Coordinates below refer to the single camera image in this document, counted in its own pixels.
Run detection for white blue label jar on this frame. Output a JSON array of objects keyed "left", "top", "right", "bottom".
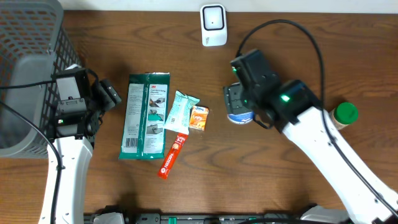
[{"left": 227, "top": 111, "right": 254, "bottom": 124}]

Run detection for small orange box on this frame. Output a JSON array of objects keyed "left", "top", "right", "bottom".
[{"left": 189, "top": 106, "right": 210, "bottom": 131}]

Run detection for green white gloves packet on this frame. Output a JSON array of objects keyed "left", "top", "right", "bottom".
[{"left": 119, "top": 72, "right": 170, "bottom": 160}]

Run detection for light green snack packet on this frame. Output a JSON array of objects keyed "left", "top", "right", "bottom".
[{"left": 164, "top": 91, "right": 200, "bottom": 135}]

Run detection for red white snack packet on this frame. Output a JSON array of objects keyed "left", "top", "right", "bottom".
[{"left": 157, "top": 133, "right": 188, "bottom": 179}]

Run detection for green lid white jar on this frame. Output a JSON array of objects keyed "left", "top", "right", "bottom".
[{"left": 329, "top": 102, "right": 359, "bottom": 130}]

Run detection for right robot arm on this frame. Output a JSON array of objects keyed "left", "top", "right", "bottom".
[{"left": 231, "top": 50, "right": 397, "bottom": 223}]

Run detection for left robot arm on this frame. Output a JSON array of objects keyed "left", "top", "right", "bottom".
[{"left": 39, "top": 64, "right": 121, "bottom": 223}]

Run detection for white barcode scanner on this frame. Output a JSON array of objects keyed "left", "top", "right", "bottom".
[{"left": 200, "top": 4, "right": 228, "bottom": 47}]

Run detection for grey plastic mesh basket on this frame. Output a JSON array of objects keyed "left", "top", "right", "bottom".
[{"left": 1, "top": 0, "right": 81, "bottom": 159}]

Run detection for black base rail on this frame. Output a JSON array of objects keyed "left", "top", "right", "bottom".
[{"left": 83, "top": 204, "right": 352, "bottom": 224}]

